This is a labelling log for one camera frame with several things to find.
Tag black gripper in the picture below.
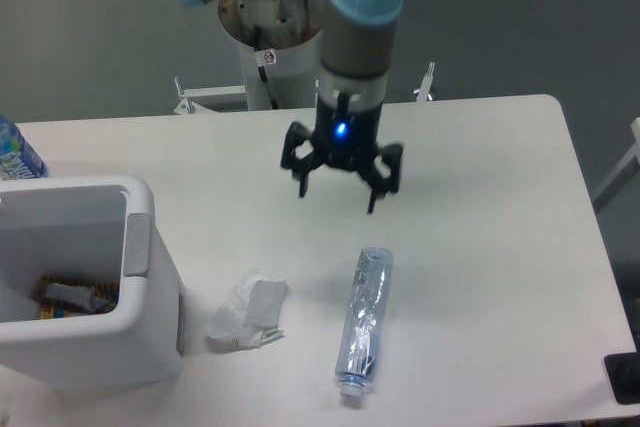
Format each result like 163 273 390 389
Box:
280 93 404 215

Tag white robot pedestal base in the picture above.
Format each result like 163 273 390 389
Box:
172 0 436 116

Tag white trash can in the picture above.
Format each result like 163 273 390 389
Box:
1 175 184 388

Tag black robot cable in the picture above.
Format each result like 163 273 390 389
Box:
252 24 281 111

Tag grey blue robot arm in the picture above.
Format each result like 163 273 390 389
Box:
181 0 404 204

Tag blue labelled water bottle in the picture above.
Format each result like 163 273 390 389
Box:
1 116 48 181

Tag white frame at right edge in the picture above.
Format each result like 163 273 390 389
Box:
591 118 639 214

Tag crushed clear plastic bottle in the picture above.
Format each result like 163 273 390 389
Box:
334 247 394 409

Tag black table clamp mount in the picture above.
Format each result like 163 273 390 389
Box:
604 352 639 405

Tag white paper wrapper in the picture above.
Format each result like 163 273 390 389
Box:
206 270 288 351

